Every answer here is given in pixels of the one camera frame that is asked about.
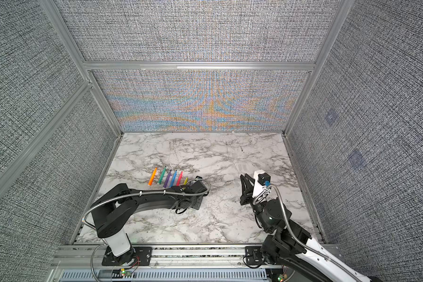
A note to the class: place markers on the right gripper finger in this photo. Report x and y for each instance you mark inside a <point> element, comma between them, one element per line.
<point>249,183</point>
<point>243,199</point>

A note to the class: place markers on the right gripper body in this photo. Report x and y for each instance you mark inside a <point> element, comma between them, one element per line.
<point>258,208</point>

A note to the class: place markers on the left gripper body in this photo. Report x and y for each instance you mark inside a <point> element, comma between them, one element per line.
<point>197,202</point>

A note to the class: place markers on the pink highlighter pen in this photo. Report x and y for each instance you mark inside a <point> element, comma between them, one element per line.
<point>179,179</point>

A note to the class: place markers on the blue highlighter pen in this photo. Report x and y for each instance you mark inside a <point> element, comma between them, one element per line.
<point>172,182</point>

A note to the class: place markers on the purple highlighter pen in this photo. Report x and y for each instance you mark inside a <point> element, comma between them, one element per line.
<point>166,182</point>

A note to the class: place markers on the green highlighter pen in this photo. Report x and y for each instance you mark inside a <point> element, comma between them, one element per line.
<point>162,176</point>

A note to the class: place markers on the orange highlighter pen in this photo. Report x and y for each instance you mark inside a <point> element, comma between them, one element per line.
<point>152,176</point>

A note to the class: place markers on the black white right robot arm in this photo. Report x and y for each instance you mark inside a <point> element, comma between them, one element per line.
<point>288,244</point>

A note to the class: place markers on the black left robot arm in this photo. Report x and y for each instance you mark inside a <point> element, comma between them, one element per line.
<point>109,214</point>

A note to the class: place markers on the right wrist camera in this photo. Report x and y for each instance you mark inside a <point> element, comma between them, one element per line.
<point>262,181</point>

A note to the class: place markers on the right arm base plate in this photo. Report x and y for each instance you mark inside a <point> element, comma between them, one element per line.
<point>253,256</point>

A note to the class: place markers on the white vented cable duct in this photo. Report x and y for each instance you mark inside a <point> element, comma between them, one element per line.
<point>161,275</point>

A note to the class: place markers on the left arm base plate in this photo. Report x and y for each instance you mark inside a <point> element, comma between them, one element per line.
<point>136,255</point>

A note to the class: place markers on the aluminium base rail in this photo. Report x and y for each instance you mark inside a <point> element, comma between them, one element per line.
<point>162,256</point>

